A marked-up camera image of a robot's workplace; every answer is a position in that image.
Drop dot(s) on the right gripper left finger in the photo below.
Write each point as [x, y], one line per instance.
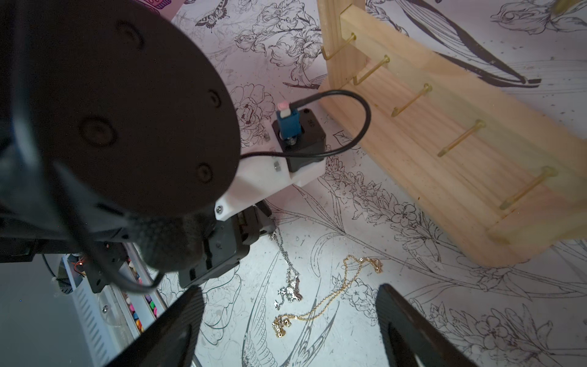
[172, 339]

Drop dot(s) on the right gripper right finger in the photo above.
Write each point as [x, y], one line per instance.
[409, 339]

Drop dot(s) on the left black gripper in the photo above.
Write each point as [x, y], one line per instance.
[229, 243]

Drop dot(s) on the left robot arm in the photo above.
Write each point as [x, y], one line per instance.
[116, 127]

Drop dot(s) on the wooden jewelry display stand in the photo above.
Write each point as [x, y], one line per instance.
[503, 181]

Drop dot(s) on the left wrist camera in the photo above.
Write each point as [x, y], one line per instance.
[261, 177]

